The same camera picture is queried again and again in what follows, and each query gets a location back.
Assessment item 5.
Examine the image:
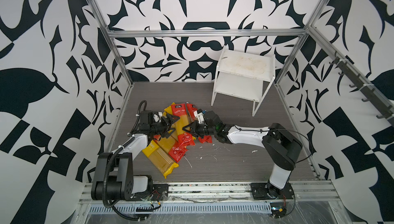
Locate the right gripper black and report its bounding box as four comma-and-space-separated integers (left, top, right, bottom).
182, 120, 218, 139

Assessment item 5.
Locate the red spaghetti bag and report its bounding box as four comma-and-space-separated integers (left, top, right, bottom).
171, 104, 195, 148
186, 103, 212, 144
153, 135, 187, 162

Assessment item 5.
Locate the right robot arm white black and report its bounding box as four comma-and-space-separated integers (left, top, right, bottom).
182, 111, 303, 198

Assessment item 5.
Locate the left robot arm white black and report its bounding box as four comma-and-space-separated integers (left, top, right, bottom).
91, 110, 180, 206

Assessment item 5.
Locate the white two-tier shelf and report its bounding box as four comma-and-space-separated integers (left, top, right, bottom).
210, 48, 276, 117

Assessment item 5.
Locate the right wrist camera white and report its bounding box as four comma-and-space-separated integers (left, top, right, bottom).
194, 109, 205, 124

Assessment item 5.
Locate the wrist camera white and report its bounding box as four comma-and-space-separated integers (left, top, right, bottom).
194, 109, 205, 124
153, 111, 163, 122

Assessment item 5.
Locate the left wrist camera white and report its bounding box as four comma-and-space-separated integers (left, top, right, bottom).
153, 111, 163, 122

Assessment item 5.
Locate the black corrugated cable hose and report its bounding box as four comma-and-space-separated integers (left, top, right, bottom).
101, 100, 162, 222

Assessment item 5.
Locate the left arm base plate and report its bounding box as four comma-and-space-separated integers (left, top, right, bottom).
128, 184, 169, 201

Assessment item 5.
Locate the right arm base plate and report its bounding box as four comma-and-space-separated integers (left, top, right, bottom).
250, 182, 294, 200

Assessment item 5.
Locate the white cable duct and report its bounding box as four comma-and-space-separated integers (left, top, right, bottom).
87, 202, 273, 215

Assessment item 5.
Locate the aluminium front rail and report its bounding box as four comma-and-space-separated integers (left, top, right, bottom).
79, 180, 339, 203

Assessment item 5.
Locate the wall hook rack grey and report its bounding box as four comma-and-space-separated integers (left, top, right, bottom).
330, 51, 394, 127

